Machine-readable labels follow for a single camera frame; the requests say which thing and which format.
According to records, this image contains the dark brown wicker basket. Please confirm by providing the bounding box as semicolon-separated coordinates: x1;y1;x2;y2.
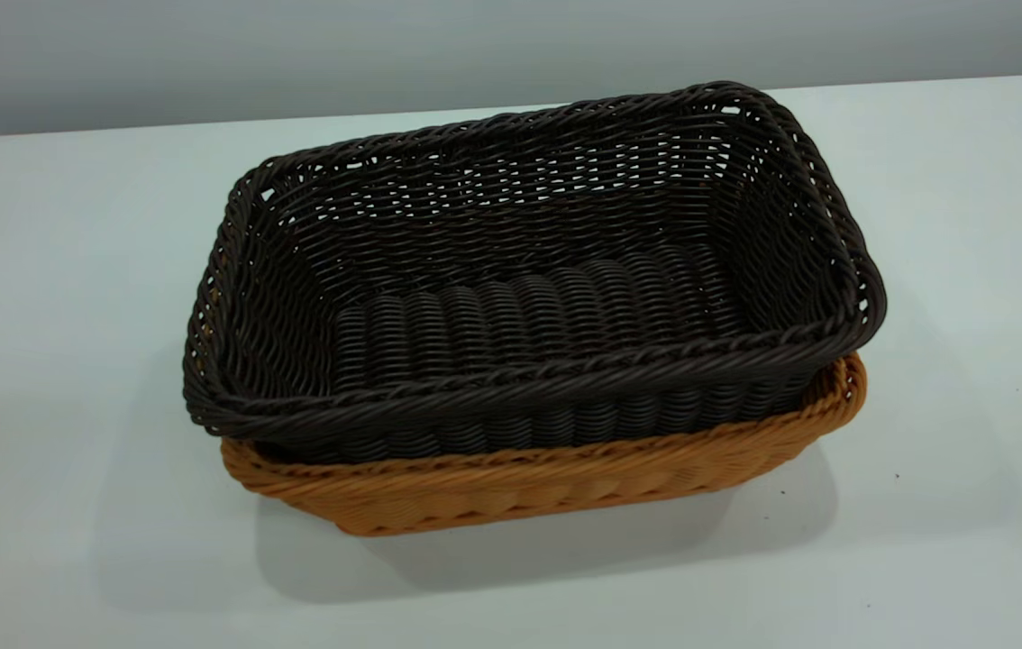
183;81;888;465

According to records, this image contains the light brown wicker basket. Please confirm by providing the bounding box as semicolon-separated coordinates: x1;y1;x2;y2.
221;353;868;538

